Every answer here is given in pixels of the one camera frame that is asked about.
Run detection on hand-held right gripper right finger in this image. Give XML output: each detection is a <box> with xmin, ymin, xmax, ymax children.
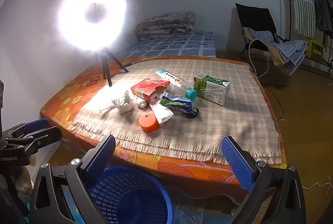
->
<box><xmin>221</xmin><ymin>136</ymin><xmax>307</xmax><ymax>224</ymax></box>

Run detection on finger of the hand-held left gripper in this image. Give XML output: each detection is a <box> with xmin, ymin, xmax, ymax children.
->
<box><xmin>2</xmin><ymin>126</ymin><xmax>62</xmax><ymax>154</ymax></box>
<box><xmin>1</xmin><ymin>118</ymin><xmax>50</xmax><ymax>139</ymax></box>

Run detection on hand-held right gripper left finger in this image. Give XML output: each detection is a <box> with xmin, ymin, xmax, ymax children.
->
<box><xmin>29</xmin><ymin>134</ymin><xmax>116</xmax><ymax>224</ymax></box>

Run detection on blue plastic basket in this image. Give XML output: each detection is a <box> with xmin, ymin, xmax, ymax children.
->
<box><xmin>88</xmin><ymin>165</ymin><xmax>173</xmax><ymax>224</ymax></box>

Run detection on fruit print hand cream tube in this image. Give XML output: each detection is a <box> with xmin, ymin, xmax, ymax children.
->
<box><xmin>135</xmin><ymin>96</ymin><xmax>149</xmax><ymax>109</ymax></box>

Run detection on clear plastic bottle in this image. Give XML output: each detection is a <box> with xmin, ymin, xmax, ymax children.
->
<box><xmin>155</xmin><ymin>69</ymin><xmax>198</xmax><ymax>100</ymax></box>

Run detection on beige plaid fringed cloth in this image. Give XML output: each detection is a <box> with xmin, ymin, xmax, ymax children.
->
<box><xmin>70</xmin><ymin>57</ymin><xmax>283</xmax><ymax>164</ymax></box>

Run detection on crumpled white tissue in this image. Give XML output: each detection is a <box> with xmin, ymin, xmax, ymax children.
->
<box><xmin>99</xmin><ymin>92</ymin><xmax>134</xmax><ymax>114</ymax></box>

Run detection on orange plastic cap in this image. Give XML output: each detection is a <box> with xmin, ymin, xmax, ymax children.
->
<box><xmin>139</xmin><ymin>113</ymin><xmax>160</xmax><ymax>133</ymax></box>

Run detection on small black object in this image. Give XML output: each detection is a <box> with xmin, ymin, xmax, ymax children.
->
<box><xmin>186</xmin><ymin>107</ymin><xmax>200</xmax><ymax>119</ymax></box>

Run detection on white flat paper box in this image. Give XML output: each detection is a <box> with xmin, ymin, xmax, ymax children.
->
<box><xmin>149</xmin><ymin>103</ymin><xmax>174</xmax><ymax>125</ymax></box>

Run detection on green white milk carton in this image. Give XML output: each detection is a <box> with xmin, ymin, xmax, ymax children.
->
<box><xmin>193</xmin><ymin>72</ymin><xmax>231</xmax><ymax>106</ymax></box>

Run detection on black tripod legs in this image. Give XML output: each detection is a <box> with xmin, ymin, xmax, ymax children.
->
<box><xmin>91</xmin><ymin>1</ymin><xmax>129</xmax><ymax>87</ymax></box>

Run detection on red carton box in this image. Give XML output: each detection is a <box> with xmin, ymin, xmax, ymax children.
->
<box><xmin>130</xmin><ymin>78</ymin><xmax>171</xmax><ymax>103</ymax></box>

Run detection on blue white pouch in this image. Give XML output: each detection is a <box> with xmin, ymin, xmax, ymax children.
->
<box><xmin>159</xmin><ymin>91</ymin><xmax>198</xmax><ymax>115</ymax></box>

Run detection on blue striped cloth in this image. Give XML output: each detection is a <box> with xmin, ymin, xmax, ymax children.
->
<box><xmin>243</xmin><ymin>27</ymin><xmax>309</xmax><ymax>75</ymax></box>

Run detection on blue checked mattress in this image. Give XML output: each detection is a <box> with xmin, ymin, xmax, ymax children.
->
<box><xmin>114</xmin><ymin>31</ymin><xmax>217</xmax><ymax>58</ymax></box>

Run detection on yellow box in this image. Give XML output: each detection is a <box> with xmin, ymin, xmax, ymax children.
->
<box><xmin>306</xmin><ymin>38</ymin><xmax>326</xmax><ymax>61</ymax></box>

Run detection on folded floral quilt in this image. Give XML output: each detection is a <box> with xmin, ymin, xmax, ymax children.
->
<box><xmin>135</xmin><ymin>11</ymin><xmax>195</xmax><ymax>41</ymax></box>

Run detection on black folding chair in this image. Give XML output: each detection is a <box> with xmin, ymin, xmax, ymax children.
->
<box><xmin>235</xmin><ymin>3</ymin><xmax>293</xmax><ymax>68</ymax></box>

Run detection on white green striped towel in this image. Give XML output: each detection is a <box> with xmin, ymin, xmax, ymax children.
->
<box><xmin>287</xmin><ymin>0</ymin><xmax>315</xmax><ymax>35</ymax></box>

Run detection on dark jacket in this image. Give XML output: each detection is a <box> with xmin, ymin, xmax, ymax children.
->
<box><xmin>314</xmin><ymin>0</ymin><xmax>333</xmax><ymax>38</ymax></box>

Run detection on black floor cable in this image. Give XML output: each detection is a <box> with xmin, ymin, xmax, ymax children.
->
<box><xmin>261</xmin><ymin>82</ymin><xmax>287</xmax><ymax>122</ymax></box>

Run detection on white cord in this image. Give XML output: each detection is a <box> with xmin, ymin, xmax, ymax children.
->
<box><xmin>303</xmin><ymin>178</ymin><xmax>333</xmax><ymax>190</ymax></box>

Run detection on round ring light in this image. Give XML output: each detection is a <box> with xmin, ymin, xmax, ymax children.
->
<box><xmin>58</xmin><ymin>0</ymin><xmax>128</xmax><ymax>51</ymax></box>

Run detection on white cable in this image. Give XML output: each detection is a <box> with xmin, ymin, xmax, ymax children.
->
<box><xmin>248</xmin><ymin>39</ymin><xmax>271</xmax><ymax>78</ymax></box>

